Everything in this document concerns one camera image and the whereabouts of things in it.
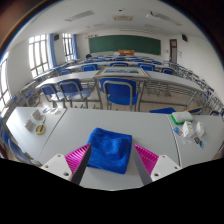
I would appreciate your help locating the small white box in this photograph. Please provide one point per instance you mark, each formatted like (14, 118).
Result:
(29, 125)
(36, 114)

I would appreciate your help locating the white-framed window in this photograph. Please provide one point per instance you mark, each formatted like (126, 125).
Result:
(4, 85)
(38, 55)
(67, 46)

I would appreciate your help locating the orange lectern box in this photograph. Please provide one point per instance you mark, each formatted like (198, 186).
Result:
(126, 52)

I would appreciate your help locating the black wall speaker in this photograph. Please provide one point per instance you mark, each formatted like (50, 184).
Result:
(184, 37)
(56, 37)

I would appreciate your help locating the yellow tape roll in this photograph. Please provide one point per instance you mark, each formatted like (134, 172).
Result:
(40, 128)

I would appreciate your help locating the white and green box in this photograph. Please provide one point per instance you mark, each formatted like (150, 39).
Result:
(181, 116)

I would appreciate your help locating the blue towel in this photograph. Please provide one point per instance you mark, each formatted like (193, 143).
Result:
(110, 150)

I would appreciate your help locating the white carton box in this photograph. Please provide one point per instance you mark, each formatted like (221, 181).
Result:
(199, 129)
(188, 130)

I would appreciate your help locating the ceiling lights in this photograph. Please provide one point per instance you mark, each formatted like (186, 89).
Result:
(123, 18)

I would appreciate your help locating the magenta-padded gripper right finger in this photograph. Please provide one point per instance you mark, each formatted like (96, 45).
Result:
(163, 165)

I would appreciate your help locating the white classroom desks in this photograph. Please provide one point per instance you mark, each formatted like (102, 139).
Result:
(80, 76)

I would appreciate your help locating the green chalkboard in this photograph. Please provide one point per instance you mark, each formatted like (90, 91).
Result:
(125, 45)

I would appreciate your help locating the blue classroom chairs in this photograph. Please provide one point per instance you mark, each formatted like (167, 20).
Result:
(118, 91)

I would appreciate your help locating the blue curtain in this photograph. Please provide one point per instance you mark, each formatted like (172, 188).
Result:
(51, 50)
(75, 46)

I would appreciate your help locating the brown door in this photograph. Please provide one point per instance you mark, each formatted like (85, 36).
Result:
(173, 50)

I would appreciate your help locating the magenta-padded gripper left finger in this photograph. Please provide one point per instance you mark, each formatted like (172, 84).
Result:
(60, 165)

